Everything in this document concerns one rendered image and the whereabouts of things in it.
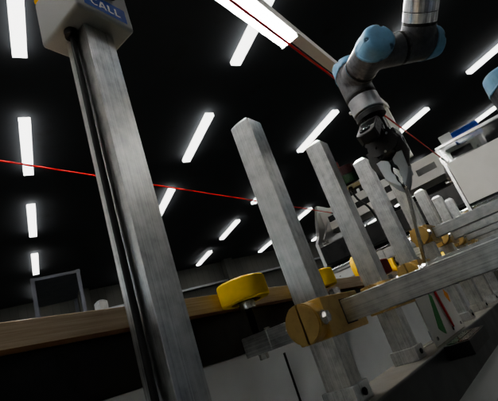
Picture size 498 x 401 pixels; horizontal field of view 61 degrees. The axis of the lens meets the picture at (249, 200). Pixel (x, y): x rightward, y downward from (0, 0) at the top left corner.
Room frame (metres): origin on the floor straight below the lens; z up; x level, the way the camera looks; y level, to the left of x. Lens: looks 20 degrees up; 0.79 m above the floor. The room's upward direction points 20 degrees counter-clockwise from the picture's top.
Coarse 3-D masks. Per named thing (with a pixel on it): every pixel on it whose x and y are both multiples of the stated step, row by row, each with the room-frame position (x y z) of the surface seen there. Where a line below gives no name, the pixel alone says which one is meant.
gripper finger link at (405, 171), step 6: (396, 156) 0.89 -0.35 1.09; (402, 156) 0.88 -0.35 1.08; (396, 162) 0.89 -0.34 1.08; (402, 162) 0.89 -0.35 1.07; (402, 168) 0.89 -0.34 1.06; (408, 168) 0.89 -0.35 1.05; (402, 174) 0.90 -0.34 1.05; (408, 174) 0.89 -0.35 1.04; (408, 180) 0.90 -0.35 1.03; (408, 186) 0.90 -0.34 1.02
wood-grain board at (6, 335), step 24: (288, 288) 0.87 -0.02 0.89; (96, 312) 0.50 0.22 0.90; (120, 312) 0.53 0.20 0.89; (192, 312) 0.63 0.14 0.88; (216, 312) 0.68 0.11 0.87; (0, 336) 0.40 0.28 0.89; (24, 336) 0.42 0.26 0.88; (48, 336) 0.44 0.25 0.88; (72, 336) 0.47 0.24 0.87; (96, 336) 0.51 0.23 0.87
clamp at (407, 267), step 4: (416, 260) 0.96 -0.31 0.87; (420, 260) 0.98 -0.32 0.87; (428, 260) 1.04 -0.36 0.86; (404, 264) 0.97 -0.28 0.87; (408, 264) 0.95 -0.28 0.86; (412, 264) 0.95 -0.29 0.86; (416, 264) 0.96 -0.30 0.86; (420, 264) 0.97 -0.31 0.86; (400, 268) 0.96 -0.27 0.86; (404, 268) 0.96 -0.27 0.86; (408, 268) 0.96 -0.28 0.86; (412, 268) 0.95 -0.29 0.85; (416, 268) 0.95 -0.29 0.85; (400, 272) 0.97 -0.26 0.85; (404, 272) 0.96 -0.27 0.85; (408, 272) 0.96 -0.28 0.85; (396, 276) 0.98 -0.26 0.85
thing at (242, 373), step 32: (192, 320) 0.66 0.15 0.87; (224, 320) 0.73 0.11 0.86; (256, 320) 0.80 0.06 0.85; (416, 320) 1.53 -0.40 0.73; (32, 352) 0.45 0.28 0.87; (64, 352) 0.48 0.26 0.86; (96, 352) 0.52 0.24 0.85; (128, 352) 0.56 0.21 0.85; (224, 352) 0.71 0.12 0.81; (288, 352) 0.85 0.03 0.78; (352, 352) 1.07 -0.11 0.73; (384, 352) 1.22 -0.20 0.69; (0, 384) 0.42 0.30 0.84; (32, 384) 0.45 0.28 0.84; (64, 384) 0.48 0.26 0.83; (96, 384) 0.51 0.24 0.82; (128, 384) 0.55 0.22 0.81; (224, 384) 0.69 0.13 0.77; (256, 384) 0.75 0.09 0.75; (288, 384) 0.82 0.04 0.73; (320, 384) 0.91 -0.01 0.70
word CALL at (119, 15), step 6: (84, 0) 0.31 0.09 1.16; (90, 0) 0.32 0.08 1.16; (96, 0) 0.33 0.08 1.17; (102, 0) 0.33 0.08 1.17; (96, 6) 0.32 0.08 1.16; (102, 6) 0.33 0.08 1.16; (108, 6) 0.34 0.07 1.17; (114, 6) 0.35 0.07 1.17; (108, 12) 0.34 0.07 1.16; (114, 12) 0.34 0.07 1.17; (120, 12) 0.35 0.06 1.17; (120, 18) 0.35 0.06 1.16
